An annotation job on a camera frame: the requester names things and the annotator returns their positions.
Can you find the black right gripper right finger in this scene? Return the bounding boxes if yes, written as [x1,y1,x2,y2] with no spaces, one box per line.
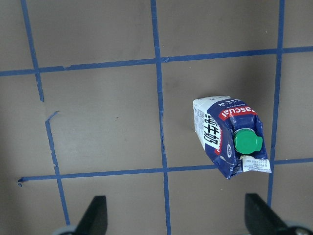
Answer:
[245,193,293,235]

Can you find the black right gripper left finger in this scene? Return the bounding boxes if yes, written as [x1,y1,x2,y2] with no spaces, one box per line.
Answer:
[76,196,108,235]

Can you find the blue white milk carton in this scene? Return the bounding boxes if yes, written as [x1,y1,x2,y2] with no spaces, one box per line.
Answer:
[193,96,271,179]

